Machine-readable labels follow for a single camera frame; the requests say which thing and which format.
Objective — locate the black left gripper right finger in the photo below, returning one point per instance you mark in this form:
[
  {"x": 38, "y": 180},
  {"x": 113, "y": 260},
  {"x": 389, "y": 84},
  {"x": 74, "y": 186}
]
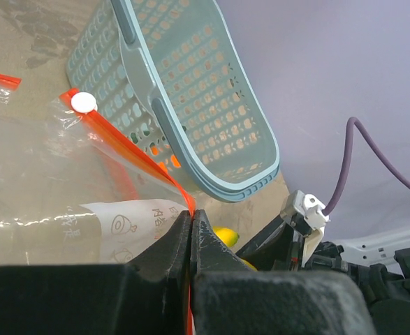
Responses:
[{"x": 227, "y": 297}]

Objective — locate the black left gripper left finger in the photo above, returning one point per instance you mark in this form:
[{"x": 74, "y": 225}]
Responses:
[{"x": 147, "y": 295}]

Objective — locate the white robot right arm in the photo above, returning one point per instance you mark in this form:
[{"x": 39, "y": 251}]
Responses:
[{"x": 385, "y": 285}]

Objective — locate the light blue plastic basket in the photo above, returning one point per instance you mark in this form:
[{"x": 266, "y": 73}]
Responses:
[{"x": 167, "y": 72}]

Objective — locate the yellow banana bunch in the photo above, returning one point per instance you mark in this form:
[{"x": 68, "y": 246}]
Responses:
[{"x": 229, "y": 240}]

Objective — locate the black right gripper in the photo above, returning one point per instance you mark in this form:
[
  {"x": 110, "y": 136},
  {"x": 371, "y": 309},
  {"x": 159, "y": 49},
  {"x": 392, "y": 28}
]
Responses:
[{"x": 279, "y": 239}]

